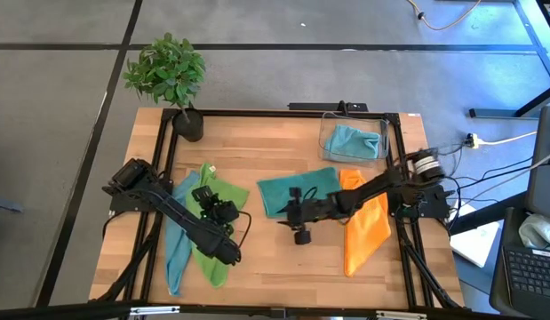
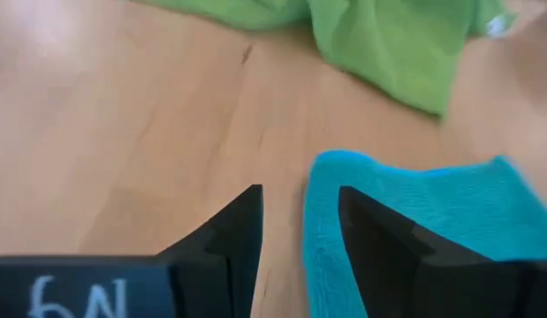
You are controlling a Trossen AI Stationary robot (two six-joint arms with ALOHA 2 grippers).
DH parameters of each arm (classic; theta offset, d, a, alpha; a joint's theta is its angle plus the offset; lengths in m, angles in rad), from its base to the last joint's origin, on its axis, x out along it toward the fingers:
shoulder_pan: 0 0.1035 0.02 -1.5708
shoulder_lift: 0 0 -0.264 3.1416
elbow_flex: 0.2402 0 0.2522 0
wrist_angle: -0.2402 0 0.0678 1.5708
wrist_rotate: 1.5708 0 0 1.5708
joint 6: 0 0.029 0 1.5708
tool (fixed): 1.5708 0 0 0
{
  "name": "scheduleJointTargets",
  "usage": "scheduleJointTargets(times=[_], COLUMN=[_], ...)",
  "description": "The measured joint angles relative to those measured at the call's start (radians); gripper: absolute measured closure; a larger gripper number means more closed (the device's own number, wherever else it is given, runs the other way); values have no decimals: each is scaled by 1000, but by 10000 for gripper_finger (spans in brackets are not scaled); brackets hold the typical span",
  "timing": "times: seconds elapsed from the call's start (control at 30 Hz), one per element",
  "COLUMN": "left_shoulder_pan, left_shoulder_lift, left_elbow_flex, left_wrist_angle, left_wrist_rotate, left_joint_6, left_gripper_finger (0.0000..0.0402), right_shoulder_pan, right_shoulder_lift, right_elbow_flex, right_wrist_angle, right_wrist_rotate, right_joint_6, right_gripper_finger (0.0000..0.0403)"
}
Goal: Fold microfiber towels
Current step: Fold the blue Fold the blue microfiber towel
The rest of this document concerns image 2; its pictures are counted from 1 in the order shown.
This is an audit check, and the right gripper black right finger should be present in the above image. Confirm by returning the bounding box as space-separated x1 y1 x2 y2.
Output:
338 185 533 318

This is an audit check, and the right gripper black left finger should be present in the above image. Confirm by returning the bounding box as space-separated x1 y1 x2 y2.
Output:
156 184 263 318

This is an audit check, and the teal microfiber towel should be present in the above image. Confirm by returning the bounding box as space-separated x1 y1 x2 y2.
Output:
301 149 547 318

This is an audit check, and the green microfiber towel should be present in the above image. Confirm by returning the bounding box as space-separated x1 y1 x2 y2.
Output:
135 0 517 118

